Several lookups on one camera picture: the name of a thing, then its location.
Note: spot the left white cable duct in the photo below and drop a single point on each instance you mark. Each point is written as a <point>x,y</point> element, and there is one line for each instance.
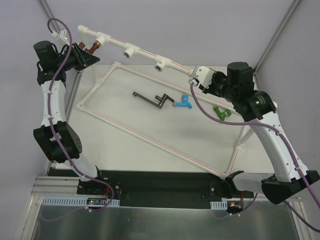
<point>73,201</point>

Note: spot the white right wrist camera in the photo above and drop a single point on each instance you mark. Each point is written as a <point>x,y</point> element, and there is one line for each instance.
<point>201,76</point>

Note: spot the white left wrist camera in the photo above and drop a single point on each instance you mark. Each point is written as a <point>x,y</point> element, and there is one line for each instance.
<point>61,36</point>

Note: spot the blue plastic faucet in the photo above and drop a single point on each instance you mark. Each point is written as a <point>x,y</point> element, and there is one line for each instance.
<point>184,102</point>

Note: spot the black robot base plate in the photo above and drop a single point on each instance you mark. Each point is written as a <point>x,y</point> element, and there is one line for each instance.
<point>150,189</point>

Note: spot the right white cable duct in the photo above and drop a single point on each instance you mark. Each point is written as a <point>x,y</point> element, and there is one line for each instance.
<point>226,204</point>

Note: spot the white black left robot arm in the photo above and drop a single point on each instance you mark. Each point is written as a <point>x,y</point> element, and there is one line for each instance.
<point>55,136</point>

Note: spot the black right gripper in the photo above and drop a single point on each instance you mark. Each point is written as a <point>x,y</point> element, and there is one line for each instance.
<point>206,89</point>

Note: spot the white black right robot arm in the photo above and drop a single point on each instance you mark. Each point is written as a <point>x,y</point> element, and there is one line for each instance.
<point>258,111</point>

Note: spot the aluminium enclosure frame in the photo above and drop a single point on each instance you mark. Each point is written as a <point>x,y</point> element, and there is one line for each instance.
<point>224,29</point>

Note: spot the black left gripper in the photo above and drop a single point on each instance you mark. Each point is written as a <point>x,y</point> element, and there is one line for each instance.
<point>81,57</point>

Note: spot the green plastic faucet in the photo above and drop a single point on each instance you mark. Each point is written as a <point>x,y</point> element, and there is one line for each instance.
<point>222,115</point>

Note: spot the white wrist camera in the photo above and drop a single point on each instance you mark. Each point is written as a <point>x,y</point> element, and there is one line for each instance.
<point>201,76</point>
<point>61,36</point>

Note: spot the white cable duct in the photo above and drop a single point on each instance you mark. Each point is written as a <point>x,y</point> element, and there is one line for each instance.
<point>73,201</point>
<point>226,204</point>

